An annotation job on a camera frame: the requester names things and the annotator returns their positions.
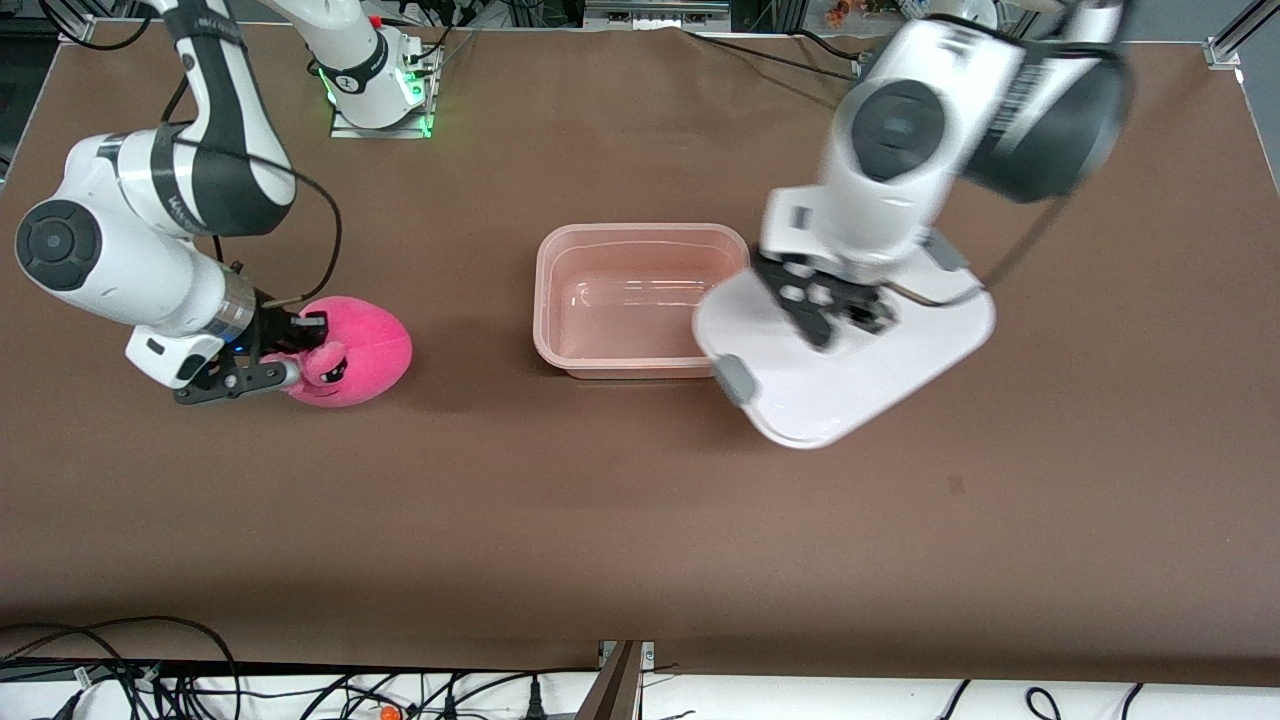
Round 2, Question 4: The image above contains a long black table cable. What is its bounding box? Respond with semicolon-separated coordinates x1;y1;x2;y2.
685;28;863;76

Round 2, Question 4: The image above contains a white lid with grey clips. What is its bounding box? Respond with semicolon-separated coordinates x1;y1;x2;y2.
692;245;998;449

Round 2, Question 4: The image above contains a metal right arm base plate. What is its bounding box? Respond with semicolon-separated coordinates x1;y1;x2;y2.
330;40;443;139

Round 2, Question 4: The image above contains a short black table cable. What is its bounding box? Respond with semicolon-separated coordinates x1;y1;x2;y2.
790;28;863;59

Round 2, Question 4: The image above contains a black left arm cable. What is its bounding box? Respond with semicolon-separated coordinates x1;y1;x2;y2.
890;40;1136;306

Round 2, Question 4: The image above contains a clear plastic container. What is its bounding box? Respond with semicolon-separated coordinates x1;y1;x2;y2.
533;223;751;379

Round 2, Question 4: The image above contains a metal table bracket post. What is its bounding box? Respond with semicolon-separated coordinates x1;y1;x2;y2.
575;640;656;720

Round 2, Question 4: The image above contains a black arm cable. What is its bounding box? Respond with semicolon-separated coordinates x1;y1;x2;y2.
890;40;1136;306
160;75;343;306

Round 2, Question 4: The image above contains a black looped cable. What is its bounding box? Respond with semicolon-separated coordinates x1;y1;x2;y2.
0;615;241;720

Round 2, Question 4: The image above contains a pink plush toy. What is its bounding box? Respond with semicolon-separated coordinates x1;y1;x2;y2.
285;295;414;408

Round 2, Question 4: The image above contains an aluminium frame profile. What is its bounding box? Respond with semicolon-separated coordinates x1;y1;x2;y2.
40;0;101;43
1205;0;1280;71

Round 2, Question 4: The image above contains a metal rail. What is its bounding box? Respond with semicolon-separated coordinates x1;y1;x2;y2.
585;0;731;26

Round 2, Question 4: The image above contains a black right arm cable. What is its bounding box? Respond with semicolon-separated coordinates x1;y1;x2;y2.
160;75;343;306

